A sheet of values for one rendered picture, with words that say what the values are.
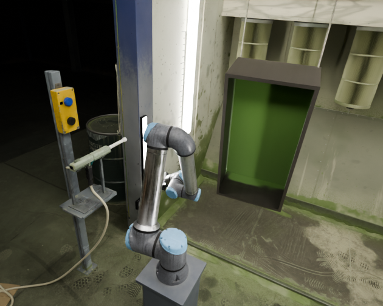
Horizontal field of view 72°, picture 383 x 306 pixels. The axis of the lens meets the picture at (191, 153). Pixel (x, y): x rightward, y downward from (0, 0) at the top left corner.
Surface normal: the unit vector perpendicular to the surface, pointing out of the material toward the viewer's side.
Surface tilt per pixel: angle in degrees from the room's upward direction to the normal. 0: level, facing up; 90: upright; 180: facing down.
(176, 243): 5
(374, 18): 90
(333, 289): 0
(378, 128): 57
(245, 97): 102
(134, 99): 90
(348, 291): 0
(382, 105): 90
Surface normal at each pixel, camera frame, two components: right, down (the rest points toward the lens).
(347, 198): -0.35, -0.15
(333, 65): -0.46, 0.39
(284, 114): -0.37, 0.59
